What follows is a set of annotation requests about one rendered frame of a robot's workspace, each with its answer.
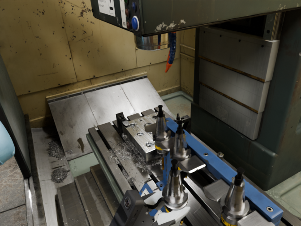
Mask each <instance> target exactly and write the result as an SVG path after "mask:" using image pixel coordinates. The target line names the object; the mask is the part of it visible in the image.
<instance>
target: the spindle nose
mask: <svg viewBox="0 0 301 226"><path fill-rule="evenodd" d="M134 40H135V45H136V47H137V48H138V49H141V50H146V51H156V50H163V49H167V48H169V47H170V42H169V40H170V39H169V33H166V34H161V35H154V36H149V37H141V38H140V37H138V36H135V35H134Z"/></svg>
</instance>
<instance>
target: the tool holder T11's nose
mask: <svg viewBox="0 0 301 226"><path fill-rule="evenodd" d="M156 153H157V155H158V156H160V157H162V158H163V157H166V156H167V155H168V152H167V151H165V150H164V151H160V150H156Z"/></svg>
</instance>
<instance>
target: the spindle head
mask: <svg viewBox="0 0 301 226"><path fill-rule="evenodd" d="M113 1H114V9H115V16H111V15H108V14H105V13H101V12H100V11H99V3H98V0H90V2H91V7H92V13H93V16H94V17H95V18H96V19H99V20H101V21H104V22H107V23H109V24H112V25H114V26H117V27H119V28H122V29H124V30H127V31H130V32H132V33H133V27H132V28H131V30H128V29H127V28H124V27H123V25H122V17H121V9H120V0H113ZM138 1H139V12H140V24H141V36H142V37H149V36H154V35H161V34H166V33H171V32H176V31H181V30H187V29H193V28H198V27H203V26H209V25H214V24H220V23H225V22H231V21H236V20H241V19H247V18H252V17H258V16H263V15H268V14H273V13H280V12H285V11H290V10H295V9H301V0H138ZM126 7H128V8H129V10H130V18H127V17H126V21H127V20H130V22H131V21H132V12H131V2H130V0H129V4H128V5H126V4H125V8H126ZM131 24H132V23H131ZM131 26H132V25H131Z"/></svg>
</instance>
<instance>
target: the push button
mask: <svg viewBox="0 0 301 226"><path fill-rule="evenodd" d="M131 23H132V27H133V29H134V30H137V28H138V22H137V19H136V18H135V17H133V18H132V21H131Z"/></svg>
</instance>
